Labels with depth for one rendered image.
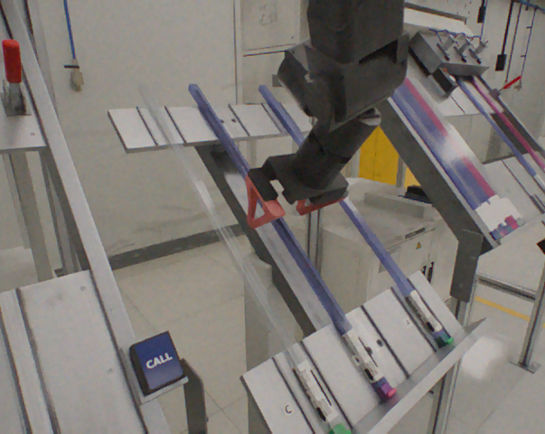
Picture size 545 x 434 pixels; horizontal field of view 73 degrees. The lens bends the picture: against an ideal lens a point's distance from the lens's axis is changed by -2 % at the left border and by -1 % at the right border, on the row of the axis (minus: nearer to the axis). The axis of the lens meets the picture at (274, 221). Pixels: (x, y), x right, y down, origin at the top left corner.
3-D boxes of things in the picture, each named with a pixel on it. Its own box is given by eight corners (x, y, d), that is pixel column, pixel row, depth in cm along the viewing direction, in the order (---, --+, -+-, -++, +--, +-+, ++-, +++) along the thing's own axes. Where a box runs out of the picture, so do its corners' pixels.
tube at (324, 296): (388, 393, 42) (394, 391, 41) (380, 400, 41) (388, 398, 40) (195, 89, 59) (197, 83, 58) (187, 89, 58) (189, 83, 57)
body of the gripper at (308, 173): (259, 166, 46) (286, 120, 40) (316, 158, 52) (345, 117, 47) (287, 208, 43) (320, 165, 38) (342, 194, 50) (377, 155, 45)
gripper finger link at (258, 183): (224, 208, 50) (251, 160, 44) (265, 200, 55) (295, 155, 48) (249, 250, 48) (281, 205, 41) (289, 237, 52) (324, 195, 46)
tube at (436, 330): (446, 343, 51) (454, 339, 50) (440, 347, 50) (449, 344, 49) (263, 89, 67) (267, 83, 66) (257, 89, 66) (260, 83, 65)
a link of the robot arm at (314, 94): (327, 99, 31) (408, 53, 32) (256, 16, 35) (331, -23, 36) (319, 167, 42) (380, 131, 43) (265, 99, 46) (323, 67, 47)
